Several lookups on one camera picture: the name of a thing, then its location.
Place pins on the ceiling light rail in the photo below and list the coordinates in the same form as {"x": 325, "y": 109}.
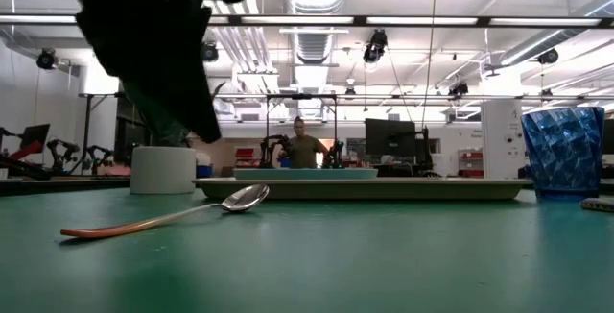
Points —
{"x": 307, "y": 20}

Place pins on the red storage bin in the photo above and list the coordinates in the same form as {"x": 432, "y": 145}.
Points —
{"x": 470, "y": 154}
{"x": 245, "y": 153}

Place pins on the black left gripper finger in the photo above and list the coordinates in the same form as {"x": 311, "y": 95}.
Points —
{"x": 163, "y": 63}

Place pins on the black background robot arm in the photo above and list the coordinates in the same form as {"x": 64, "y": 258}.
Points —
{"x": 62, "y": 152}
{"x": 98, "y": 157}
{"x": 336, "y": 155}
{"x": 424, "y": 152}
{"x": 273, "y": 150}

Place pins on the standing person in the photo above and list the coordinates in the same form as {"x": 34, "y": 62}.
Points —
{"x": 303, "y": 152}

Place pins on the blue faceted cup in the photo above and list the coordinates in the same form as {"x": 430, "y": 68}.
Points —
{"x": 561, "y": 154}

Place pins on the green table mat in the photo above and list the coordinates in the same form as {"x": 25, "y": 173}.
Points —
{"x": 307, "y": 265}

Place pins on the red flat object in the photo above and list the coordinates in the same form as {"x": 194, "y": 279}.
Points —
{"x": 24, "y": 151}

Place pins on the black ceiling spot lamp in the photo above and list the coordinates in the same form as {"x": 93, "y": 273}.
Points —
{"x": 459, "y": 89}
{"x": 548, "y": 56}
{"x": 209, "y": 52}
{"x": 46, "y": 58}
{"x": 375, "y": 46}

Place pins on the beige tray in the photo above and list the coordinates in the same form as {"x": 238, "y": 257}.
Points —
{"x": 360, "y": 190}

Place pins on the black pole stand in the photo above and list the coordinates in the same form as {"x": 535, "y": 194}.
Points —
{"x": 87, "y": 130}

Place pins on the black monitor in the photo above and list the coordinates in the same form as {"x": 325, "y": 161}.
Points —
{"x": 34, "y": 135}
{"x": 389, "y": 137}

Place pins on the blue storage bin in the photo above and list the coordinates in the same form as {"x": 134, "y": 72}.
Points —
{"x": 204, "y": 171}

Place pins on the turquoise plate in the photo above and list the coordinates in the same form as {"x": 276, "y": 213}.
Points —
{"x": 307, "y": 174}

